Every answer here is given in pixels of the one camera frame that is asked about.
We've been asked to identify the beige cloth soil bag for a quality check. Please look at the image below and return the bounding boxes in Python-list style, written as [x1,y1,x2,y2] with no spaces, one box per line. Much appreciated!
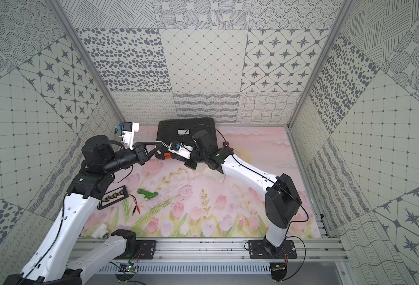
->
[162,142,226,183]

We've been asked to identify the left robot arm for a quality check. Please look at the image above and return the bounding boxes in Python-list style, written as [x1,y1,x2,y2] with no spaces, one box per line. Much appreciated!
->
[4,135,159,285]

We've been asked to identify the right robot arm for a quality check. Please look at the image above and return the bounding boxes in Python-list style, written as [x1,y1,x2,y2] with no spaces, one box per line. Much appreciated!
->
[185,130,302,254]

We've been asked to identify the black plastic tool case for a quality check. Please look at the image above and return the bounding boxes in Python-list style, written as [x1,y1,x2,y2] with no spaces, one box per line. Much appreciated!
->
[156,117,217,147]

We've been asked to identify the black tray with brass parts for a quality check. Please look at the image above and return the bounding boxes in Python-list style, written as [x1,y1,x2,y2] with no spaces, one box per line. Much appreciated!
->
[97,185,129,210]

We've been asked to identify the green plastic nozzle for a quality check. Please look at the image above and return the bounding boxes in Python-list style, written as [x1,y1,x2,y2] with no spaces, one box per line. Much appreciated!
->
[137,188,158,200]

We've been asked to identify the red and black clip leads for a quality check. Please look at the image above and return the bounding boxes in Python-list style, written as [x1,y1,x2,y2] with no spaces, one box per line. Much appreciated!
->
[129,194,141,216]

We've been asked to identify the white plastic fitting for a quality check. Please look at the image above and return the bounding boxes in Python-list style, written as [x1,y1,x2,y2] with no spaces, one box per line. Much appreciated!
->
[91,223,110,239]

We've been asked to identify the green circuit board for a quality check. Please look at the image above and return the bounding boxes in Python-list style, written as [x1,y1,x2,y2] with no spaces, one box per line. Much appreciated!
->
[120,263,139,274]

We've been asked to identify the right black controller box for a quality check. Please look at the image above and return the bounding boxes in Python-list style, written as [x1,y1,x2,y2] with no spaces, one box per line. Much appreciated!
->
[270,262,288,282]

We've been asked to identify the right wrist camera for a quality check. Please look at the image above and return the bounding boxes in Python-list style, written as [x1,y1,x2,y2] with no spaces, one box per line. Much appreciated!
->
[168,141,193,160]

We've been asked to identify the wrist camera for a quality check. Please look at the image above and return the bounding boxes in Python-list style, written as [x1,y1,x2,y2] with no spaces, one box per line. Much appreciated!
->
[168,141,193,160]
[116,122,139,150]

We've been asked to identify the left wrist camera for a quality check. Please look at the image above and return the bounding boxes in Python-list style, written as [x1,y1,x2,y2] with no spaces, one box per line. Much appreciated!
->
[116,122,139,150]

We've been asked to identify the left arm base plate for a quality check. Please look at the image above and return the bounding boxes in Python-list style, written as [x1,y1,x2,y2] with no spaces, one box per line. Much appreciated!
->
[121,240,157,260]

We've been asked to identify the aluminium mounting rail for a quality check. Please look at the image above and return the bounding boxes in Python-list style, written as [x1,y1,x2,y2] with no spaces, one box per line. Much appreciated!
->
[134,237,348,262]

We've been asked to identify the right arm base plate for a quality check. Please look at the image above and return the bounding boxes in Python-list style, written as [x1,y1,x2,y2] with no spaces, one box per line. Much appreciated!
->
[247,239,297,260]

